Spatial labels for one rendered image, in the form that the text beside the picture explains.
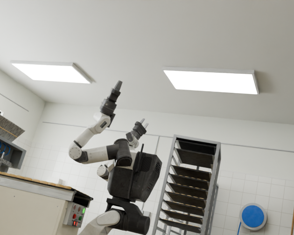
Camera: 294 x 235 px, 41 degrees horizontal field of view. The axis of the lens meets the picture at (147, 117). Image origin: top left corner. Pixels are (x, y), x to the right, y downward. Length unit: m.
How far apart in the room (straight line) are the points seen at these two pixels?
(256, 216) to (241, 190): 0.49
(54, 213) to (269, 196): 4.39
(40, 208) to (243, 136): 4.65
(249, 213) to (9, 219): 4.26
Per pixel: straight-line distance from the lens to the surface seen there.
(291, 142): 6.59
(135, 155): 2.47
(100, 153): 2.36
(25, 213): 2.61
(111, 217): 2.48
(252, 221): 6.21
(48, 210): 2.54
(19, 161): 3.28
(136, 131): 2.98
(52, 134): 8.15
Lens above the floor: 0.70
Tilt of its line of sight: 17 degrees up
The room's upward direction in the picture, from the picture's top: 14 degrees clockwise
